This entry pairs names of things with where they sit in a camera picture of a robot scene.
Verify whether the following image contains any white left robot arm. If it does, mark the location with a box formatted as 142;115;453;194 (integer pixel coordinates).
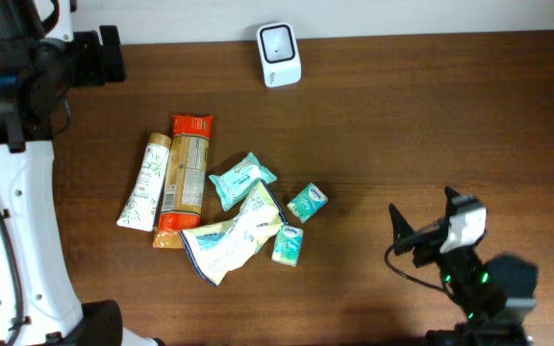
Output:
0;0;147;346

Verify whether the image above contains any white barcode scanner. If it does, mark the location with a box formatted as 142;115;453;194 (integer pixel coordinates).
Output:
256;22;302;87

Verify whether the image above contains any teal Kleenex tissue pack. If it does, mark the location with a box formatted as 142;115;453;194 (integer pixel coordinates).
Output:
287;183;328;223

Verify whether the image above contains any cream blue snack bag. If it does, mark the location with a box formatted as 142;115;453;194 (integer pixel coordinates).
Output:
180;180;287;286

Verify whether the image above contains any orange spaghetti packet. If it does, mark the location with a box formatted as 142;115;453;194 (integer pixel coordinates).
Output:
153;114;214;249

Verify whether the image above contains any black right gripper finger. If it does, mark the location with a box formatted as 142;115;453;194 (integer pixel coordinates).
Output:
389;204;415;240
444;185;461;211

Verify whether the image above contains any white bamboo print tube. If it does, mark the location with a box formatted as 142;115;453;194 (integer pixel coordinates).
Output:
116;133;171;232

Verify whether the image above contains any teal wet wipes pack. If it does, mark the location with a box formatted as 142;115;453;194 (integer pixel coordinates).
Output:
209;153;277;211

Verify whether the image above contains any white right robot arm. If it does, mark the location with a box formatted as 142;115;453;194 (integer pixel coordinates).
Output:
384;186;539;346

